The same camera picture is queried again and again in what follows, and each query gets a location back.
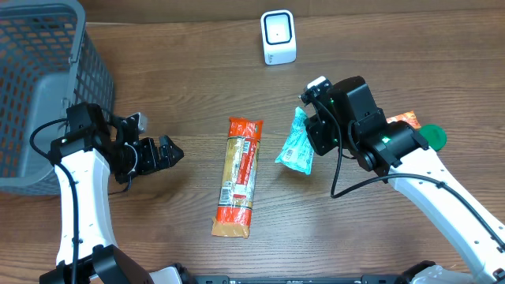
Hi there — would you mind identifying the teal orange snack packet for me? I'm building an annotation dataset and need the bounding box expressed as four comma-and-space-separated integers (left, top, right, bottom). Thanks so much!
275, 106, 314, 175

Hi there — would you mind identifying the small orange snack box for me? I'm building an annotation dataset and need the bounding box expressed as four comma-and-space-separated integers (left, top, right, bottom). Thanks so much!
387, 111, 421, 130

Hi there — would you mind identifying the long red orange spaghetti pack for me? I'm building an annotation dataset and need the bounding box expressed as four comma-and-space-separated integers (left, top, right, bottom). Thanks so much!
211, 117, 264, 238

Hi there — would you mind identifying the green lid white jar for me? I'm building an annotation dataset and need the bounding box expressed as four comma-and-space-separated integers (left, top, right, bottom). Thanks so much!
419, 125, 447, 151

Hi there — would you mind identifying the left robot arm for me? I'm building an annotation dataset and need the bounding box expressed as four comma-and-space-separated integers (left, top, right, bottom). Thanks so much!
39, 103, 195, 284

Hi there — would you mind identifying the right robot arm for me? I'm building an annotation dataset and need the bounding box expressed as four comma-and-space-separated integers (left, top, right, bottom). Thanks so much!
300, 76, 504, 283

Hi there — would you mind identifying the white barcode scanner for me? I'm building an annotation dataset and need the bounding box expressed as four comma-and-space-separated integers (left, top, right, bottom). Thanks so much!
260, 9, 297, 65

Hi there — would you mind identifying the grey plastic mesh basket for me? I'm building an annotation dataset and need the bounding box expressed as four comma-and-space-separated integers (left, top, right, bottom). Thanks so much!
1, 0, 115, 195

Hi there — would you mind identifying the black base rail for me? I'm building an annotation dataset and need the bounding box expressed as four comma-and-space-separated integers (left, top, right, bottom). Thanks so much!
181, 275, 407, 284

